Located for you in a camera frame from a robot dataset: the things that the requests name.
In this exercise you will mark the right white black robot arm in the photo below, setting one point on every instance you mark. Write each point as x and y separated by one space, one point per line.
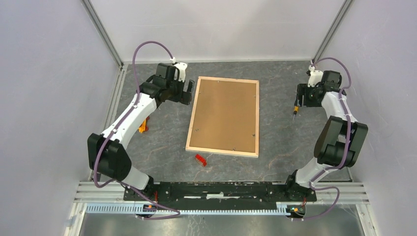
341 139

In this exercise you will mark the red toy brick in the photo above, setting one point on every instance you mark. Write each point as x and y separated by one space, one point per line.
202 161

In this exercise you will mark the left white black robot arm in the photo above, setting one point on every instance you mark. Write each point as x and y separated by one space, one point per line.
107 151

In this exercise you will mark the aluminium rail frame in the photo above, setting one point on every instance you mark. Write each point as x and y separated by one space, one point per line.
337 194

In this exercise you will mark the orange blue toy block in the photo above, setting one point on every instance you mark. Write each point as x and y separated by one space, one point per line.
144 126

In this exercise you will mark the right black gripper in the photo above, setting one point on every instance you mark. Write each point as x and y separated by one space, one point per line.
302 89

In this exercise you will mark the orange handle screwdriver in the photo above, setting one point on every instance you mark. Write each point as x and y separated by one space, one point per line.
295 111

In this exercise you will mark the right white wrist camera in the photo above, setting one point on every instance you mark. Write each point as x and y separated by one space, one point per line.
315 76

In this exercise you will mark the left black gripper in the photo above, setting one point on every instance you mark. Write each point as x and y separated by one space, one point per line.
187 95

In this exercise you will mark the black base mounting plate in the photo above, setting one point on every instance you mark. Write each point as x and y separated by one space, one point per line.
227 195

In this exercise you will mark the slotted cable duct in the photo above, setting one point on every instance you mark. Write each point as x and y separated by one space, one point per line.
144 209

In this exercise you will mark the white wooden picture frame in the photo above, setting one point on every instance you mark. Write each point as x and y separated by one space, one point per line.
225 117

